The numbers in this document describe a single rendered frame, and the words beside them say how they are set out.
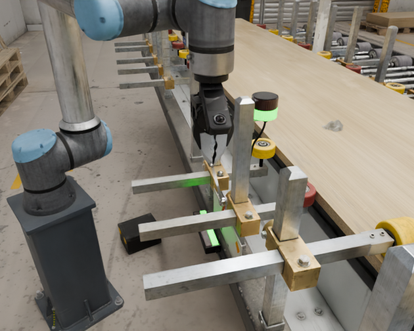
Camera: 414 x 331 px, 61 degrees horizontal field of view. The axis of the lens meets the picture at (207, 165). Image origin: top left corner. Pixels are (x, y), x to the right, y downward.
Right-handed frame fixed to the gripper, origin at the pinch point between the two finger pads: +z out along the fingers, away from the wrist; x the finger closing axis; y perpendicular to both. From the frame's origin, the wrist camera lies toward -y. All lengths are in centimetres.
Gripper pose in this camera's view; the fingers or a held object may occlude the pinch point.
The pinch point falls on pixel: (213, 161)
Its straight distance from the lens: 80.3
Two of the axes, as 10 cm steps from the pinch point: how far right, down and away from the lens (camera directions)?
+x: -9.7, 1.3, -2.1
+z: 0.0, 8.5, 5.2
